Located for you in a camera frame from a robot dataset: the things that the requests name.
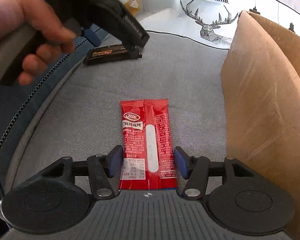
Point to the person's left hand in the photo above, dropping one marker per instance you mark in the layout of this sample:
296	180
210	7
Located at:
39	14

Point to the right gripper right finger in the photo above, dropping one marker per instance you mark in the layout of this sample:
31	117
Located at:
235	196

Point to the blue sofa cushion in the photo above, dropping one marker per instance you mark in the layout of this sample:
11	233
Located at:
19	104

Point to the red snack packet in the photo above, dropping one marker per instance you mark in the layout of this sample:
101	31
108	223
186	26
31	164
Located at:
148	161

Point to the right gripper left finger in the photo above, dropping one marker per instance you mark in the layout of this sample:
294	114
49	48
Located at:
62	194

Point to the open cardboard box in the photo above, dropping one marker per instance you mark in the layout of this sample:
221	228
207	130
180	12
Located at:
261	86

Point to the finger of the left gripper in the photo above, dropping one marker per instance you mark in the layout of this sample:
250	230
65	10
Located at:
134	51

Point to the black snack bar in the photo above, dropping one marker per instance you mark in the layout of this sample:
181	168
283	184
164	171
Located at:
106	54

